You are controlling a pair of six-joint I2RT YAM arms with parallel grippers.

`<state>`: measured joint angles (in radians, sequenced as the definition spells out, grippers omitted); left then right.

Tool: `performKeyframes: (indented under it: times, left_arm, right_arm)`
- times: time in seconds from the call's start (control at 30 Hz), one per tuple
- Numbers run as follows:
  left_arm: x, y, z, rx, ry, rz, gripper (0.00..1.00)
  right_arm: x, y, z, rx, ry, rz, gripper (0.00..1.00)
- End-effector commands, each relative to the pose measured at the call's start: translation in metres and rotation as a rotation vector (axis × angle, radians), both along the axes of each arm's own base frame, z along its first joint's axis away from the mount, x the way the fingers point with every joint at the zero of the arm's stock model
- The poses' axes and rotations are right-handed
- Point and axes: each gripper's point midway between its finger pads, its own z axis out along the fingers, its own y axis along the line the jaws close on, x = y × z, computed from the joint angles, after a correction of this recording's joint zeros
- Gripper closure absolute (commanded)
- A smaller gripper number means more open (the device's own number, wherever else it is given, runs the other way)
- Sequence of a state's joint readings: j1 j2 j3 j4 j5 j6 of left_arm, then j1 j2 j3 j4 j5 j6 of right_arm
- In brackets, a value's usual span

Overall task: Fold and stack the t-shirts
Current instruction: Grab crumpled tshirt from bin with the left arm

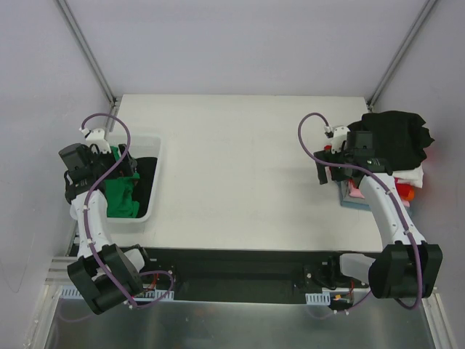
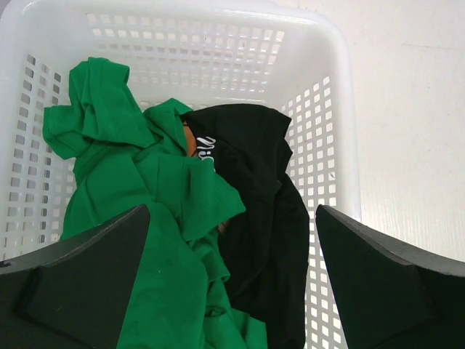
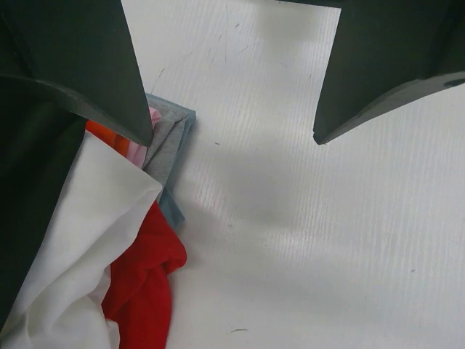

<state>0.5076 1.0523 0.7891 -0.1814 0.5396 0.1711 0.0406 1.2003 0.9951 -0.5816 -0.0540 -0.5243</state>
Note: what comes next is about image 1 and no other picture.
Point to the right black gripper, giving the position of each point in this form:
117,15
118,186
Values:
328,164

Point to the left aluminium frame post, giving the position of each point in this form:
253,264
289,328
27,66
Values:
85,49

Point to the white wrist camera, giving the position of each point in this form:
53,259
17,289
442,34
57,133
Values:
96,141
337,136

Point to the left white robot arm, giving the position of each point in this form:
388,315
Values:
104,274

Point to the aluminium front rail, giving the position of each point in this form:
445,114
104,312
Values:
58,271

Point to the folded red t shirt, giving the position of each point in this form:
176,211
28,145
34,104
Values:
405,191

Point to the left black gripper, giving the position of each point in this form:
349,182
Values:
125,164

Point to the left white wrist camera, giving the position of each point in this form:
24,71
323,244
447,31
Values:
96,141

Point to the folded light blue t shirt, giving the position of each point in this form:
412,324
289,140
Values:
345,204

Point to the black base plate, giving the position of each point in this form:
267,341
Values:
276,277

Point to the folded black t shirt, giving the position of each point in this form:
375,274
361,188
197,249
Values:
399,137

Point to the right aluminium frame post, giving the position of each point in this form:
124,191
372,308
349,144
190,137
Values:
401,52

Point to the folded pink t shirt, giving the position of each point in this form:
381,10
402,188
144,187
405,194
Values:
353,190

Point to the aluminium frame post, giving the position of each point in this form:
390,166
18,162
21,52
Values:
85,49
401,52

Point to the folded grey t shirt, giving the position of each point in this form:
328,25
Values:
352,196

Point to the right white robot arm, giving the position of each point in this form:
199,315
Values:
408,266

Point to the green t shirt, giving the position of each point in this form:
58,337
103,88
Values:
119,197

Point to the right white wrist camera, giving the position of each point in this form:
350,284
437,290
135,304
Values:
337,136

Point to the white plastic laundry basket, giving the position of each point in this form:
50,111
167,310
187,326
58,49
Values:
141,145

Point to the black t shirt in basket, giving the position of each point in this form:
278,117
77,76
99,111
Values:
146,167

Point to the folded white t shirt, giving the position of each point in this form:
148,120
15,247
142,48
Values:
413,177

